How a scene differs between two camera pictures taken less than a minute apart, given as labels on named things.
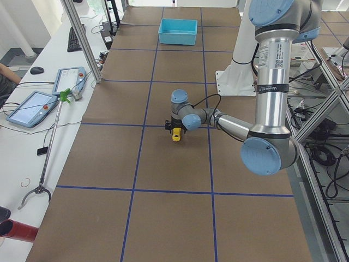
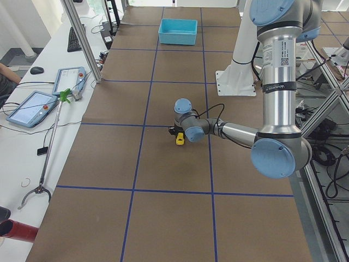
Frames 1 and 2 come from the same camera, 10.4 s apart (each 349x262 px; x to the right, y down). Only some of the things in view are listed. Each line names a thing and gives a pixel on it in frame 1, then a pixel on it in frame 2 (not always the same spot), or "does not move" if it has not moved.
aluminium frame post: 82,41 does not move
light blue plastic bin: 176,31 does not move
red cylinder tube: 14,229 does not move
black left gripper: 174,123 → 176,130
